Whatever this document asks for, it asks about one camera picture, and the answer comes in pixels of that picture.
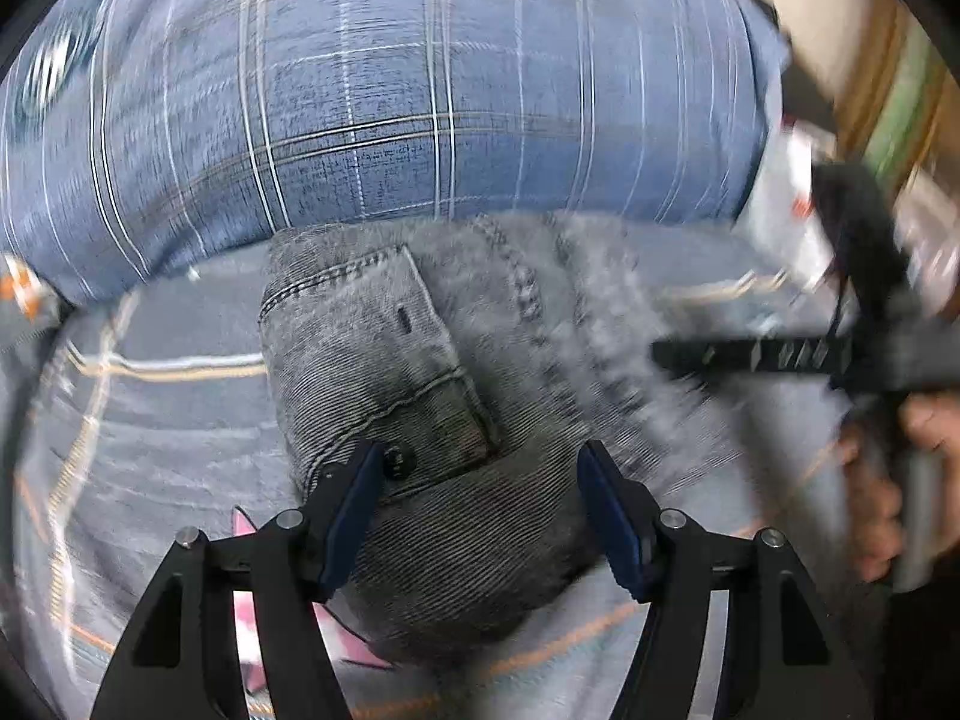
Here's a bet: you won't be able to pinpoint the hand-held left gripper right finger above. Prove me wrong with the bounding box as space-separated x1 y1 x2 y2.
576 439 877 720

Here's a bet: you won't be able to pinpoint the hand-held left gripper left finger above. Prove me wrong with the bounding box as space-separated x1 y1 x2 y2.
88 439 389 720

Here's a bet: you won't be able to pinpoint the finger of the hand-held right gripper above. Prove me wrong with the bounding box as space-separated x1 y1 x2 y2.
651 336 852 385

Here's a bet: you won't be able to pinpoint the grey denim pants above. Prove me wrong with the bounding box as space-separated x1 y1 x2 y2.
259 211 758 665

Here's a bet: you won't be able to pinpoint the person's right hand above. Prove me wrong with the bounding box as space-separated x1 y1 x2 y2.
840 396 960 582

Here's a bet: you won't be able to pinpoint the white paper bag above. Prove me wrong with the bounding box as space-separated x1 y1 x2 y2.
739 116 845 293

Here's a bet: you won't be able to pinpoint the tan green striped object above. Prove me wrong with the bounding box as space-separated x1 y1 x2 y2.
832 0 960 188

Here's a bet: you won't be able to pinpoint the grey printed bed sheet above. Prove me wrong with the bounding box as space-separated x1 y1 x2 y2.
0 240 901 720

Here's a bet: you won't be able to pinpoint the blue plaid shirt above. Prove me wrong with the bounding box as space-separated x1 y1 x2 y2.
0 0 788 305

